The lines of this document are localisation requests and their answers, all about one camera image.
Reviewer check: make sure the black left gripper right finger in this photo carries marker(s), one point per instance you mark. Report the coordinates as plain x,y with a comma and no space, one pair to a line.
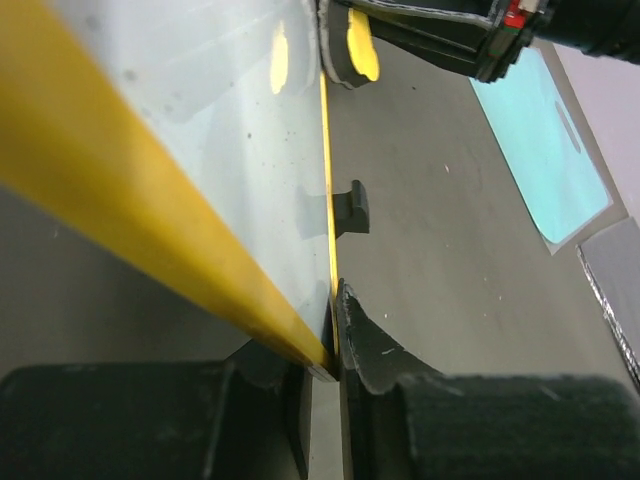
375,441

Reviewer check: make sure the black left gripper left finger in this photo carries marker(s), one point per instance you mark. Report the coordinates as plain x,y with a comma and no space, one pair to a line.
261,428

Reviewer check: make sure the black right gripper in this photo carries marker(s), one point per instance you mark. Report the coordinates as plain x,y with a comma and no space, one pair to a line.
451,34

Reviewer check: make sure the yellow bone shaped eraser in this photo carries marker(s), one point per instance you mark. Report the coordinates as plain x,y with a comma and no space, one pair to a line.
346,45

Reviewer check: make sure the yellow framed small whiteboard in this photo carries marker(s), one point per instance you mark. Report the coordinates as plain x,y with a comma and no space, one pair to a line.
189,138

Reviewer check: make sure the black whiteboard stand foot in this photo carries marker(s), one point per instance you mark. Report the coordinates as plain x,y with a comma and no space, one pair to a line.
351,210

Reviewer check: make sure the teal cutting board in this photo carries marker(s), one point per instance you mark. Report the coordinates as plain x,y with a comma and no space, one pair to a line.
556,177

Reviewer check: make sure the dark grey mat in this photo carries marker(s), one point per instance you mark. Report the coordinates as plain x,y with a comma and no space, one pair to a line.
610,261

